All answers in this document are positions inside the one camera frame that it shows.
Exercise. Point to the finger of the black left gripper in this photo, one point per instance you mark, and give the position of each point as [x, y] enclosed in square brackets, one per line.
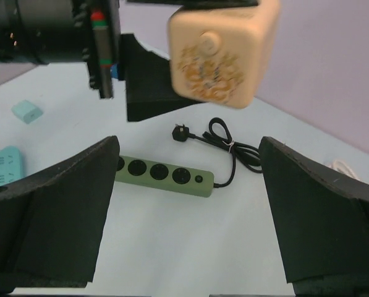
[148, 87]

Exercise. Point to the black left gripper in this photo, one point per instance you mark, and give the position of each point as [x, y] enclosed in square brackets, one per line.
[45, 32]

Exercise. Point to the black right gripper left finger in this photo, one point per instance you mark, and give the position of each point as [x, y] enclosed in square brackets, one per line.
[51, 222]

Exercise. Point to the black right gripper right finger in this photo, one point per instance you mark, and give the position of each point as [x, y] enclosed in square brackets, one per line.
[321, 218]

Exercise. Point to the teal triangular power strip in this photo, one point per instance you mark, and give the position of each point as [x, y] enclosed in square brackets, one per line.
[11, 165]

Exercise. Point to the beige cube socket adapter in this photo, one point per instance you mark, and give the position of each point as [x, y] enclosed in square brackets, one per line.
[221, 55]

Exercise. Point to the small teal charger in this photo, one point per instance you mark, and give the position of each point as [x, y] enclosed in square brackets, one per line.
[26, 111]

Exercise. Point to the green power strip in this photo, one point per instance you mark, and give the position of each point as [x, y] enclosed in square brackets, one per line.
[163, 176]

